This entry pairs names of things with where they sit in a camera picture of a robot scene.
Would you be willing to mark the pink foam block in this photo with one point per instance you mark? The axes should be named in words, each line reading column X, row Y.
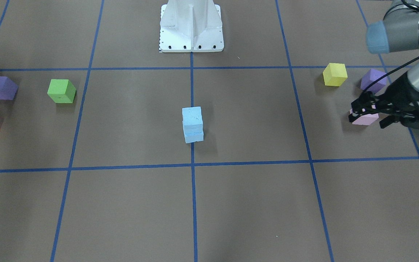
column 363, row 120

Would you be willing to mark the purple foam block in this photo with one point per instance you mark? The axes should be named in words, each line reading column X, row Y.
column 371, row 76
column 8, row 88

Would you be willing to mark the light blue foam block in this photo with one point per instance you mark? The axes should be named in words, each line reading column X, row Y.
column 191, row 137
column 192, row 119

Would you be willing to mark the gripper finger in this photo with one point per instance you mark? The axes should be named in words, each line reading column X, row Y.
column 367, row 103
column 388, row 120

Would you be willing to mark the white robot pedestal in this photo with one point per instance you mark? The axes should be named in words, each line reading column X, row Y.
column 191, row 26

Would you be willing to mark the green foam block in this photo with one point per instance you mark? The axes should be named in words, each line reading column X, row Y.
column 61, row 91

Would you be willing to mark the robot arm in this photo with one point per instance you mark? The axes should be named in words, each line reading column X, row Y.
column 397, row 31

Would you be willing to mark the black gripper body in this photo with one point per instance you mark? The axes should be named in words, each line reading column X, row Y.
column 399, row 94

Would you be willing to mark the yellow foam block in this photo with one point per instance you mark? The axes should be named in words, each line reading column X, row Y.
column 335, row 74

